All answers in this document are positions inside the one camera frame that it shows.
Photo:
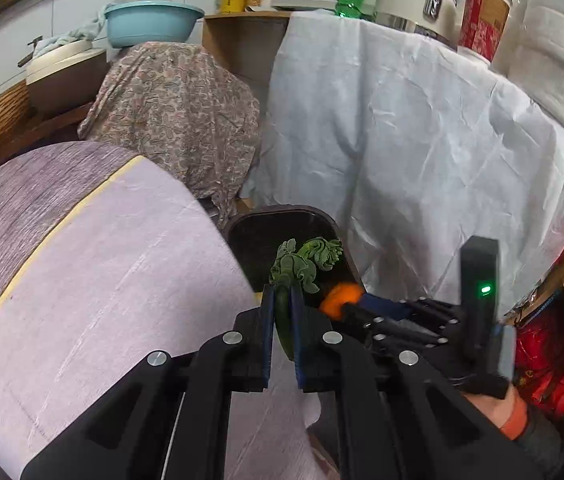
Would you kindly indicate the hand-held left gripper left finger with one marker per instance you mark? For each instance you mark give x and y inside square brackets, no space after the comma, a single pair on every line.
[267,340]

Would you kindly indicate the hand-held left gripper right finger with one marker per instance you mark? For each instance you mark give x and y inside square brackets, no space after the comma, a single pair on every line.
[298,345]

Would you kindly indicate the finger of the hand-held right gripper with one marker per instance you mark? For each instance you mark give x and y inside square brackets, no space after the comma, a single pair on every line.
[401,335]
[411,307]

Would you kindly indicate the small orange fruit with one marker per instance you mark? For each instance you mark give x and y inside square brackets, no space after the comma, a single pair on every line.
[337,300]

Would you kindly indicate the green leafy vegetable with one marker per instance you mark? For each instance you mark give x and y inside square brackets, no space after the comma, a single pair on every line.
[297,265]

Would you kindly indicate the black trash bin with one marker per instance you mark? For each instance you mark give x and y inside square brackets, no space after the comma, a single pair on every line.
[262,240]

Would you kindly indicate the person's right forearm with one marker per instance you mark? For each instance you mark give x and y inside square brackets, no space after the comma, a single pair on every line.
[511,420]

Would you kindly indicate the red plastic bag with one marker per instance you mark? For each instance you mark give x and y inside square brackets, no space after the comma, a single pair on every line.
[551,360]

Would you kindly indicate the white cover cloth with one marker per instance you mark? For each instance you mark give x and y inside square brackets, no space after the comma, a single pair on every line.
[411,135]

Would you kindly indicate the white fabric bundle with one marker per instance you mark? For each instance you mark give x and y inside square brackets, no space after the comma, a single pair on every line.
[556,50]

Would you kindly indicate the floral patterned cloth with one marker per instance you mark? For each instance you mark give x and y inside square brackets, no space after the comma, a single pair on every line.
[172,110]

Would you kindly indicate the red canister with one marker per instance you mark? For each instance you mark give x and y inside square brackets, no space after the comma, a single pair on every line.
[481,20]

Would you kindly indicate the cream electric kettle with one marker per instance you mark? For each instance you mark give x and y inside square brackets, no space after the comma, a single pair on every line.
[406,0]

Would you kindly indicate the light wooden cabinet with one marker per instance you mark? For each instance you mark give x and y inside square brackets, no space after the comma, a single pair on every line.
[242,55]

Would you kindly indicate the dark wooden sideboard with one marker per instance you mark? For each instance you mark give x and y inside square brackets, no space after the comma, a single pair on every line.
[37,130]

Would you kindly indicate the brown and cream pot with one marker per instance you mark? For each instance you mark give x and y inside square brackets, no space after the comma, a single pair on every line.
[62,85]

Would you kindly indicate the light blue plastic basin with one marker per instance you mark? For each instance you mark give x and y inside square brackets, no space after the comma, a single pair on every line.
[152,25]

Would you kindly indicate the pale blue towel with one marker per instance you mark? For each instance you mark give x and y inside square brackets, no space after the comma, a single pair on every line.
[77,35]

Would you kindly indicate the bamboo tap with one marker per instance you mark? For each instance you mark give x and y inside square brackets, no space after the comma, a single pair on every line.
[29,52]

